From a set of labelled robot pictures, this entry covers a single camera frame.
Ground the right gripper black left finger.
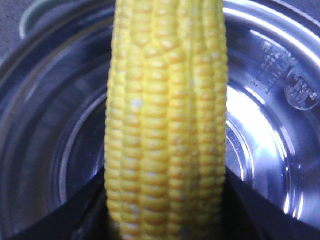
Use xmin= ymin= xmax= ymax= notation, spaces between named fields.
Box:
xmin=0 ymin=168 xmax=107 ymax=240

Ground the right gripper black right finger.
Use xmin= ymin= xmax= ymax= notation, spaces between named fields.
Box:
xmin=222 ymin=169 xmax=320 ymax=240

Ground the yellow corn cob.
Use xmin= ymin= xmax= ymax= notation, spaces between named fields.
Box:
xmin=104 ymin=0 xmax=228 ymax=240

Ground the pale green electric cooking pot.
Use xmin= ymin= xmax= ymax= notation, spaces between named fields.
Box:
xmin=0 ymin=0 xmax=320 ymax=240

